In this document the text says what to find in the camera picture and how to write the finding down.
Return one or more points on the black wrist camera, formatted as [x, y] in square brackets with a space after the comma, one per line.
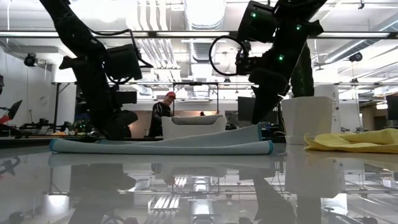
[245, 62]
[122, 62]

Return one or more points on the light blue microfiber towel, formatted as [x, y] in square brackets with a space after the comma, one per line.
[161, 147]

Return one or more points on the yellow microfiber towel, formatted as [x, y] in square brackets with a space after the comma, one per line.
[357, 141]

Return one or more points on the white plastic bin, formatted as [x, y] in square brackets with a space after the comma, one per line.
[192, 132]

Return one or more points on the black tilted panel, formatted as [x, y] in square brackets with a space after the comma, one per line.
[15, 109]

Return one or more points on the white standing banner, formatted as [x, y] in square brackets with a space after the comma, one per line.
[336, 105]

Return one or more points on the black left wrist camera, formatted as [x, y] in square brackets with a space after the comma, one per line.
[122, 62]

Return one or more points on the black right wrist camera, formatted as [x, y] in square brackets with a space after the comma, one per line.
[245, 62]

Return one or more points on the black ceiling camera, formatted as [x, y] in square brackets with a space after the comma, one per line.
[356, 57]
[30, 59]

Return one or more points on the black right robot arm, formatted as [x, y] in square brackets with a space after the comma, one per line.
[289, 34]

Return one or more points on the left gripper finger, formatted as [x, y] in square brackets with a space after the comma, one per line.
[115, 124]

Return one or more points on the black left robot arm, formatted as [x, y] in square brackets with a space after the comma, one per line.
[77, 37]

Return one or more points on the black vertical pole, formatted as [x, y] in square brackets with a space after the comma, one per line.
[57, 105]

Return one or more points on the black computer monitor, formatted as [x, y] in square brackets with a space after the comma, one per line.
[245, 109]
[392, 107]

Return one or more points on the green cactus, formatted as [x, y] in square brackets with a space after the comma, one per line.
[306, 81]

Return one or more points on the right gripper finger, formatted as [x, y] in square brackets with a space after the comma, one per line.
[262, 105]

